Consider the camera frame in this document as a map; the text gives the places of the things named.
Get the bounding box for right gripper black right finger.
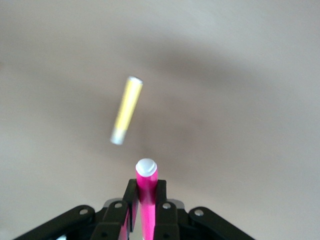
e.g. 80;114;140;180
153;179;256;240

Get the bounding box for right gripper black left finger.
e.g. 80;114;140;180
11;178;140;240

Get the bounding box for pink highlighter pen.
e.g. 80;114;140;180
135;157;159;240

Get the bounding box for yellow highlighter pen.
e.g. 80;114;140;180
110;76;144;146

